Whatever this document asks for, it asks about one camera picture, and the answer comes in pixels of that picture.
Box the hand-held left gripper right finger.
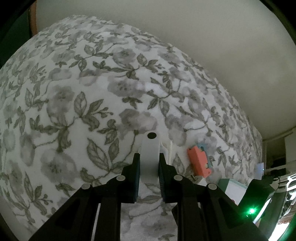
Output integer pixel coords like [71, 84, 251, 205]
[158, 153, 263, 241]

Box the dark green cabinet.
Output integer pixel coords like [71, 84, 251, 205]
[0, 11, 35, 67]

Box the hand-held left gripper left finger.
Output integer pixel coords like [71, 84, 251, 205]
[28, 153, 141, 241]

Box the teal tray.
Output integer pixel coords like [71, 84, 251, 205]
[217, 178, 250, 207]

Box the grey floral blanket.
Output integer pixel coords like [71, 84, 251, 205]
[0, 15, 263, 241]

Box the coral and blue toy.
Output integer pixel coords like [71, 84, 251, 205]
[187, 144, 213, 178]

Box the white round container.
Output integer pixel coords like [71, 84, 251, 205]
[140, 132, 173, 183]

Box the pink wooden strip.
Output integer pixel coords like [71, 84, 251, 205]
[29, 2, 38, 35]

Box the white shelf unit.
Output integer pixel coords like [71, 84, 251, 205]
[262, 127, 296, 176]

